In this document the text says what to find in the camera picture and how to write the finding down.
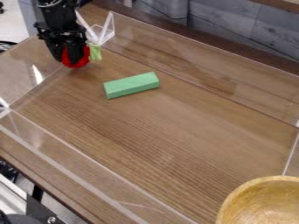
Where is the wooden bowl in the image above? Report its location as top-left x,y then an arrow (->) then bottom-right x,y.
215,176 -> 299,224

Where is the red plush fruit green stem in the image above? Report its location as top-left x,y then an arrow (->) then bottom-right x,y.
61,43 -> 102,68

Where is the black metal base device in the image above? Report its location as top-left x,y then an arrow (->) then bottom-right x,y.
0,198 -> 69,224

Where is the green rectangular block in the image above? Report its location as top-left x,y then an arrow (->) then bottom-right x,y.
103,72 -> 161,99

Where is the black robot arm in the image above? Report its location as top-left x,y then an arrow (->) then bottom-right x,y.
34,0 -> 90,68

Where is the grey table leg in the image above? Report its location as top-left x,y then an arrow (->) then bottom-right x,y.
18,0 -> 45,36

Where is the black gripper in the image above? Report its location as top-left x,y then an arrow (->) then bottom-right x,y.
34,22 -> 89,65

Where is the clear acrylic corner bracket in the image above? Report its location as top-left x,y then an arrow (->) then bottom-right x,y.
77,11 -> 115,46

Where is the black cable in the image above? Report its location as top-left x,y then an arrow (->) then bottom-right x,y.
0,209 -> 14,224

